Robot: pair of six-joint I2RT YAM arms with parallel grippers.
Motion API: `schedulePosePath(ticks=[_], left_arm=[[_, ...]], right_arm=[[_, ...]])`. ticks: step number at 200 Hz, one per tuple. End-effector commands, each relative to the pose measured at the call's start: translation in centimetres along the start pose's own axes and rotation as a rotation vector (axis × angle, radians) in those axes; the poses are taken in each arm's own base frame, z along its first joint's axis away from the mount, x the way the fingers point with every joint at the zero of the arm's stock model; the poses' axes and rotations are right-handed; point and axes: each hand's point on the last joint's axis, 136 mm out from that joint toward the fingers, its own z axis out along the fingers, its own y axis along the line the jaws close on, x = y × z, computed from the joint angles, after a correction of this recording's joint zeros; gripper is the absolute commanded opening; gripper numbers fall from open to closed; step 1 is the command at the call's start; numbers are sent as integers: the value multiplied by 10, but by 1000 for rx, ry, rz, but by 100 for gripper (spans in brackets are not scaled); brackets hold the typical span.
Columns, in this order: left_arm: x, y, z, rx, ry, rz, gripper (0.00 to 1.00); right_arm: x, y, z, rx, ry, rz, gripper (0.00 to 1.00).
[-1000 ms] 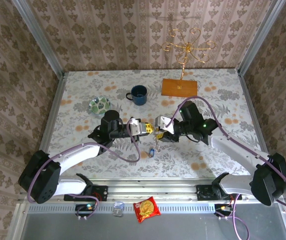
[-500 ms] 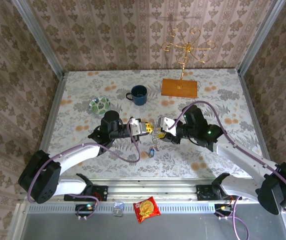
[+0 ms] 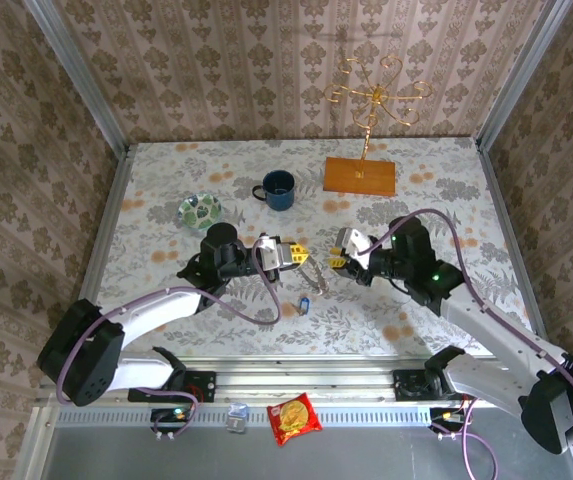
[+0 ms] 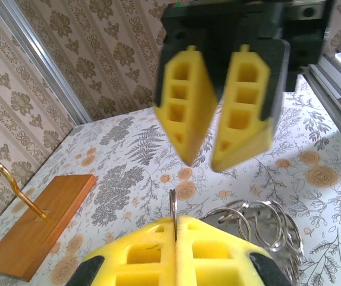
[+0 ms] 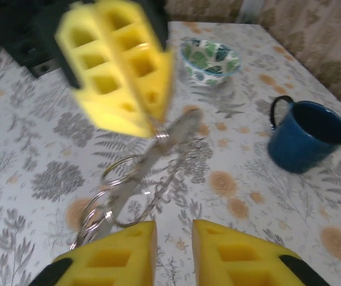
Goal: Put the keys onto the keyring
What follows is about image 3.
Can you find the small black controller board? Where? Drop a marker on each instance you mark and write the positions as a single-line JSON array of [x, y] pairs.
[[446, 416], [173, 414]]

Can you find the aluminium table edge rail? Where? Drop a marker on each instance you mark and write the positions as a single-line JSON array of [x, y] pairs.
[[514, 250], [102, 250]]

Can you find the grey metal panel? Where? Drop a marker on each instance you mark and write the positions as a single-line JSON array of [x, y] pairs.
[[366, 457]]

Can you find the floral tablecloth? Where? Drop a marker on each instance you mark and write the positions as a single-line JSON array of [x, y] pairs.
[[176, 165]]

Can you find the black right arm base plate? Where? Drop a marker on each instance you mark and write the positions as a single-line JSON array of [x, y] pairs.
[[406, 387]]

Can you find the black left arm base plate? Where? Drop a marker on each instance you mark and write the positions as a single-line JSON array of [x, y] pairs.
[[206, 385]]

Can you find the green leaf pattern bowl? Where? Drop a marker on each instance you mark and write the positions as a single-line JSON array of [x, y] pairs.
[[200, 211]]

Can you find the dark blue enamel mug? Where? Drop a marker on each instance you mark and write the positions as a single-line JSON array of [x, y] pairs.
[[278, 192]]

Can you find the aluminium mounting rail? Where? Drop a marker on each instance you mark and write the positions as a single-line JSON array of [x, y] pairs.
[[306, 380]]

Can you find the aluminium frame post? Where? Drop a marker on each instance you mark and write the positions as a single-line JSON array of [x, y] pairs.
[[521, 75], [81, 75]]

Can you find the silver metal keyring holder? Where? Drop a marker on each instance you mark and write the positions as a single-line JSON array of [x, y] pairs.
[[322, 289]]

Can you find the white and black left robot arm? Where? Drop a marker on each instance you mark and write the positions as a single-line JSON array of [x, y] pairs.
[[161, 307]]

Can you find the red snack packet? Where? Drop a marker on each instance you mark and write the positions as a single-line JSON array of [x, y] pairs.
[[293, 419]]

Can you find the small clear plastic box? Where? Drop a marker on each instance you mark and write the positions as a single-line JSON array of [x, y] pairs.
[[237, 417]]

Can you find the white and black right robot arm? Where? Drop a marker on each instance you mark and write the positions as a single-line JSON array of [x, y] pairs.
[[496, 330]]

